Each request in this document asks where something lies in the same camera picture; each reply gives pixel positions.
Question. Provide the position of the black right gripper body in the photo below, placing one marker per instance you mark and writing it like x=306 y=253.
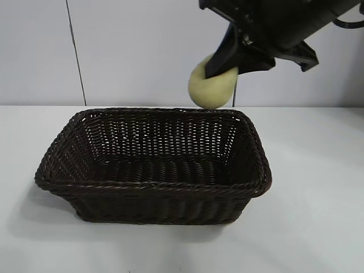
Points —
x=250 y=17

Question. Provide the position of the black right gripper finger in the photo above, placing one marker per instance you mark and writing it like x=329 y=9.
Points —
x=236 y=59
x=226 y=35

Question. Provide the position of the pale yellow egg yolk pastry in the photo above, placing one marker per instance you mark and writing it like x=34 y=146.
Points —
x=210 y=94

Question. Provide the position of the dark brown wicker basket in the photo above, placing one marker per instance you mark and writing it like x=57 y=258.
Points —
x=153 y=199

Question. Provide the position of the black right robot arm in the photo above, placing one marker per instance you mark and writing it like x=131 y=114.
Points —
x=312 y=20

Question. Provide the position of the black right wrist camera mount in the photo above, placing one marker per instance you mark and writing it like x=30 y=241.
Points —
x=308 y=57

